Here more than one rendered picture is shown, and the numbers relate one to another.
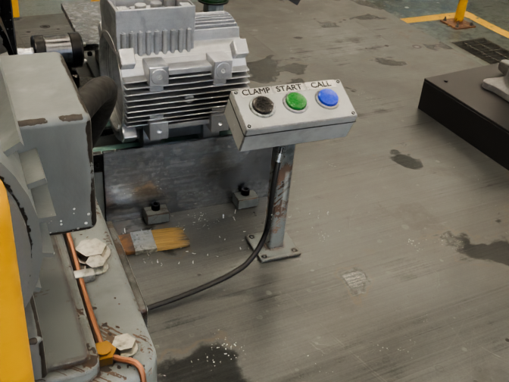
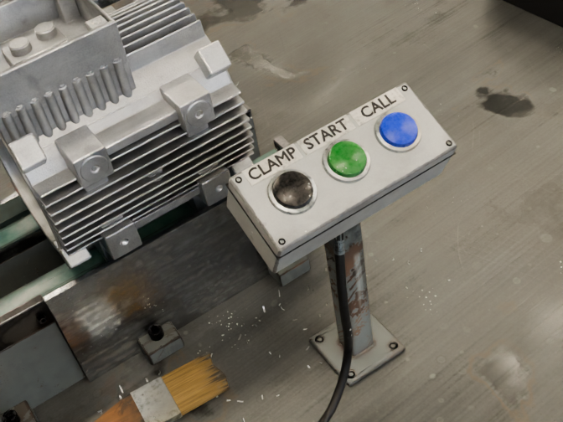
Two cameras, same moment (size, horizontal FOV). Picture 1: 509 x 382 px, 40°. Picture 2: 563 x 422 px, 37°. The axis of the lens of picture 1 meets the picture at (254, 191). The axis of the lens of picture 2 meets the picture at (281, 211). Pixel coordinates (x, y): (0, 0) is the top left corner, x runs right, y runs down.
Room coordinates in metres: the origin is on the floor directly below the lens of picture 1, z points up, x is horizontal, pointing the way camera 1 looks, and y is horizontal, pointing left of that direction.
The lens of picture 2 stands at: (0.40, 0.01, 1.50)
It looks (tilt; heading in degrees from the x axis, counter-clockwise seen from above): 45 degrees down; 0
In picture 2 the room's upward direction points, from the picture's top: 11 degrees counter-clockwise
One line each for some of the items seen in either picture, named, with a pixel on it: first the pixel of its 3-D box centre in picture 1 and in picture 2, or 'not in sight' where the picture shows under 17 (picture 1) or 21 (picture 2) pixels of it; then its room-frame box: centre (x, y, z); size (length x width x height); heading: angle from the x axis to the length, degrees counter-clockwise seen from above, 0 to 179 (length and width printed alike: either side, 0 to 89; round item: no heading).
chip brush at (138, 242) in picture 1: (123, 244); (127, 419); (0.86, 0.20, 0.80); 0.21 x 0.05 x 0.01; 111
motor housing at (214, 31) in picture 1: (171, 75); (112, 126); (1.04, 0.15, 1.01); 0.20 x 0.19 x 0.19; 116
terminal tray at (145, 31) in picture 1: (147, 20); (39, 63); (1.02, 0.19, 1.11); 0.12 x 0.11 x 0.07; 116
